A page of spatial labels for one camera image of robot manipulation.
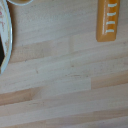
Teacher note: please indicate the white round bowl rim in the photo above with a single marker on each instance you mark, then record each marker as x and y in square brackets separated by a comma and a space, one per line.
[20, 2]

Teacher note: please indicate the white patterned plate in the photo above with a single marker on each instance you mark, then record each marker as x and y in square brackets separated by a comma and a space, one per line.
[4, 36]

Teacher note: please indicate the orange bottle with white label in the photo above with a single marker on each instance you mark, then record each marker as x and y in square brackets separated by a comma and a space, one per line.
[106, 20]

